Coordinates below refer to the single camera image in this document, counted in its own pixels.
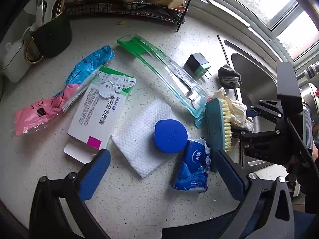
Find cream glove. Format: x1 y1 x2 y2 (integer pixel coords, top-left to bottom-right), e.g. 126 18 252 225
213 87 254 132

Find teal scrub brush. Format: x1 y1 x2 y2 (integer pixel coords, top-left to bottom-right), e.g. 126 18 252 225
206 98 232 173

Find blue tissue pack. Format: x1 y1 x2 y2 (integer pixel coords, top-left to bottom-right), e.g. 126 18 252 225
172 138 211 193

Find white medicine box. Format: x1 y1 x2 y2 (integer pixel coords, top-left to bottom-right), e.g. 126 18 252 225
64 66 136 164

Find green toothbrush blister pack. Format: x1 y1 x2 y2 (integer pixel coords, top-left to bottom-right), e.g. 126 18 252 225
117 34 209 129

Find white paper towel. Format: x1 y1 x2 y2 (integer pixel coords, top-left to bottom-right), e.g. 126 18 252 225
112 99 178 179

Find blue round lid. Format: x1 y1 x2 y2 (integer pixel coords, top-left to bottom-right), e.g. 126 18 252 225
153 119 188 154

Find pink blue plastic wrapper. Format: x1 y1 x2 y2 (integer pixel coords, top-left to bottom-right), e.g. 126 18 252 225
15 46 115 136

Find stainless steel sink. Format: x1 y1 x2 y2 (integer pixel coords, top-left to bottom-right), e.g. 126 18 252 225
217 35 277 171

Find grey dish rag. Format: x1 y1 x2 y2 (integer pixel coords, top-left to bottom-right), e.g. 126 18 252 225
218 64 242 89

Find person blue trouser legs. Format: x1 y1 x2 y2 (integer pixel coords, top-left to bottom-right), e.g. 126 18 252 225
162 203 318 238

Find black green power adapter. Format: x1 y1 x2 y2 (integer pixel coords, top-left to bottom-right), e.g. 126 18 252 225
186 52 211 77

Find white ceramic sugar pot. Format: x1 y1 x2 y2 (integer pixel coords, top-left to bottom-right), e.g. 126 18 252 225
2 27 30 83

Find dark green utensil mug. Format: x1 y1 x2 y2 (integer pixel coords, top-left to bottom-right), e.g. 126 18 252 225
24 9 72 64

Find black wire shelf rack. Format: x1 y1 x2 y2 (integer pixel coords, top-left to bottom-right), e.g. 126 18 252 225
65 0 191 30

